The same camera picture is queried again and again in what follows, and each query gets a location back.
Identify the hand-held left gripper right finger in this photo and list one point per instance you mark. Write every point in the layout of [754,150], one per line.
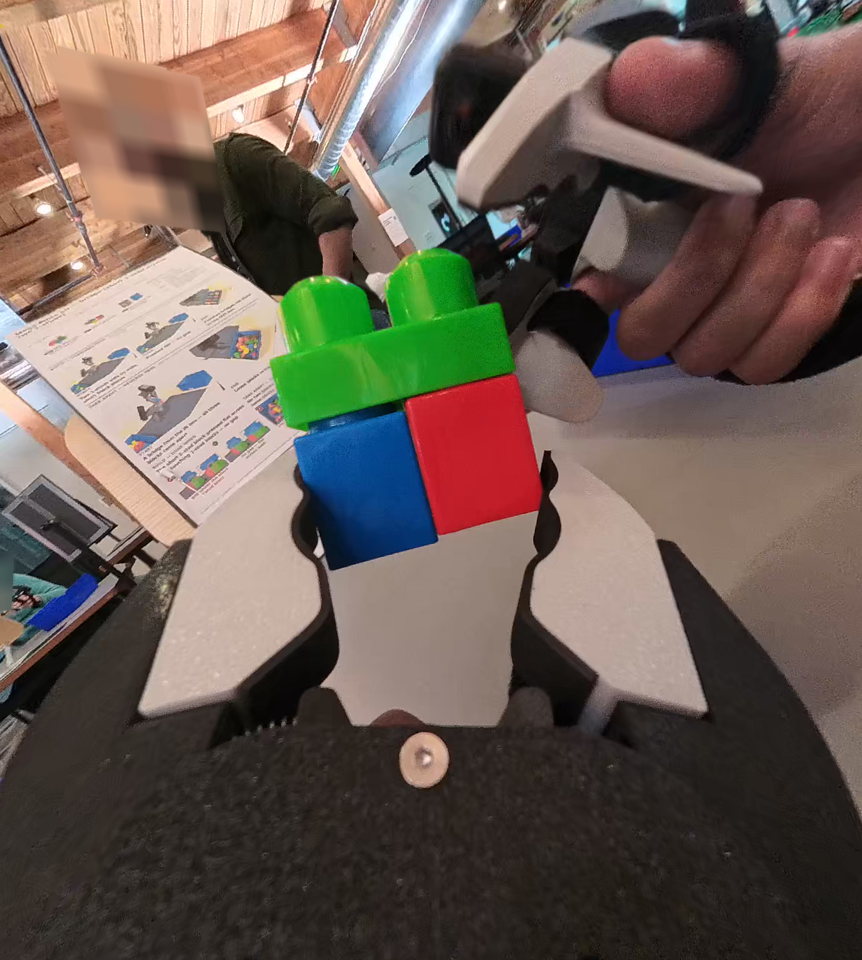
[626,615]

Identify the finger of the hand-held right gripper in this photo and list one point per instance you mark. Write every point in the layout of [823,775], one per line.
[569,383]
[544,128]

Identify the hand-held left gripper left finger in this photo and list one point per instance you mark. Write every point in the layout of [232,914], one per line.
[228,615]

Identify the red mega block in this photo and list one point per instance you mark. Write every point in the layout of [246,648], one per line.
[476,450]

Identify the green mega block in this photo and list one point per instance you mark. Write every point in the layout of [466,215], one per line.
[386,360]

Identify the blue mega block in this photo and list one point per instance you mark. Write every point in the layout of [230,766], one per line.
[371,488]

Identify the person's right hand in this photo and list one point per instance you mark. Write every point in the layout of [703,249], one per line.
[806,195]

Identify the printed instruction sheet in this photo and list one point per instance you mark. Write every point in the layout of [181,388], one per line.
[161,375]

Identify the silver ventilation duct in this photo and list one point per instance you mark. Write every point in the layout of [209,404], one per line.
[393,75]

